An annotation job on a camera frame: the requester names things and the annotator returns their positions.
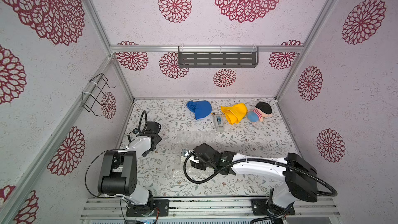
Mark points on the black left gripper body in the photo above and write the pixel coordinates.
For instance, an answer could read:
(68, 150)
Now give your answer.
(159, 138)

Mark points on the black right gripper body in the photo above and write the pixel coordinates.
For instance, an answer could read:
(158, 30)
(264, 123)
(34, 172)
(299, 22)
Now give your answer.
(202, 153)

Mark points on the clear bubble wrap sheet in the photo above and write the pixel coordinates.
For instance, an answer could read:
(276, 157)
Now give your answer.
(189, 140)

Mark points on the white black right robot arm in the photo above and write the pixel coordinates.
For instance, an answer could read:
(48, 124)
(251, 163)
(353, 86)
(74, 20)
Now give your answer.
(295, 186)

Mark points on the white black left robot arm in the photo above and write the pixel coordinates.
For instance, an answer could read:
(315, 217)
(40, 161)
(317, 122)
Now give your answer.
(118, 174)

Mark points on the grey tape dispenser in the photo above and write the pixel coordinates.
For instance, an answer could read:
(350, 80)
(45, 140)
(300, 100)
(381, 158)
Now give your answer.
(218, 122)

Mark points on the blue cloth hat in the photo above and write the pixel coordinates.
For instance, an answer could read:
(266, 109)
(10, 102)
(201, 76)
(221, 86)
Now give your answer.
(201, 109)

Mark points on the yellow cloth raincoat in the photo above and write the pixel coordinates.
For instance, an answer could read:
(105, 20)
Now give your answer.
(234, 114)

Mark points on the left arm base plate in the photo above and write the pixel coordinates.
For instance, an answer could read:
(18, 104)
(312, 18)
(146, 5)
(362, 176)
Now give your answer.
(154, 208)

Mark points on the black wire wall rack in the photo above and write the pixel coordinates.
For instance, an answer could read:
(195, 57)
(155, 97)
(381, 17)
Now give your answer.
(92, 97)

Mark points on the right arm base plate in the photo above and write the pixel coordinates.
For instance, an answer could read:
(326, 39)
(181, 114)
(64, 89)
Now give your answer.
(273, 207)

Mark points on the grey metal wall shelf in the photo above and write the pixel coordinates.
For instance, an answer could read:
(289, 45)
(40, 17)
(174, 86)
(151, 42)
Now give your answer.
(221, 59)

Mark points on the aluminium front rail frame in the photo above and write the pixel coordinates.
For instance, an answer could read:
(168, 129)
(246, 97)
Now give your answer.
(178, 208)

